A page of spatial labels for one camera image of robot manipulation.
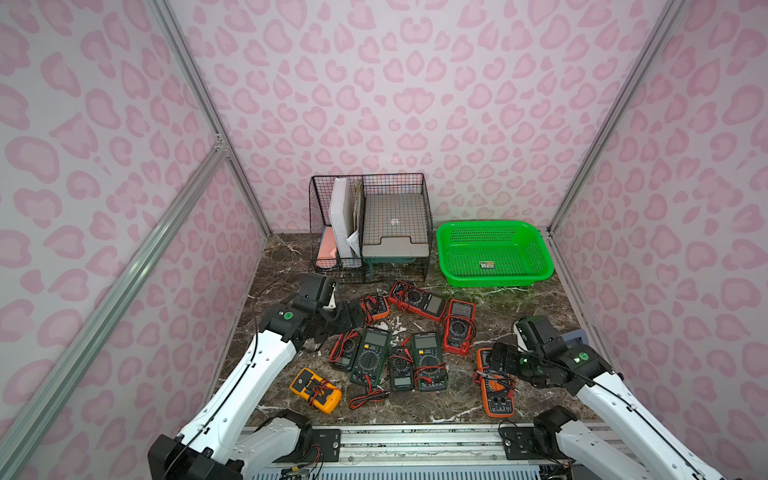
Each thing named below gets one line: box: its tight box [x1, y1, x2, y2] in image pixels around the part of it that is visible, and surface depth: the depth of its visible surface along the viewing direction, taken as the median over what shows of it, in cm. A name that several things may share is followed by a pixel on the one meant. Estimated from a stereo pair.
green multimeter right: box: [412, 332, 448, 391], surface depth 85 cm
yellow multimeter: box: [289, 368, 343, 415], surface depth 80 cm
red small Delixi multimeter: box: [442, 299, 477, 356], surface depth 90 cm
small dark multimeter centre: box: [388, 347, 415, 391], surface depth 84 cm
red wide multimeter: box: [388, 280, 447, 322], surface depth 97 cm
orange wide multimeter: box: [360, 295, 391, 325], surface depth 96 cm
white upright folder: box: [329, 177, 361, 259], surface depth 98 cm
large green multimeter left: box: [350, 326, 392, 387], surface depth 87 cm
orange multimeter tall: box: [476, 348, 516, 418], surface depth 80 cm
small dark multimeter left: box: [329, 330, 361, 371], surface depth 88 cm
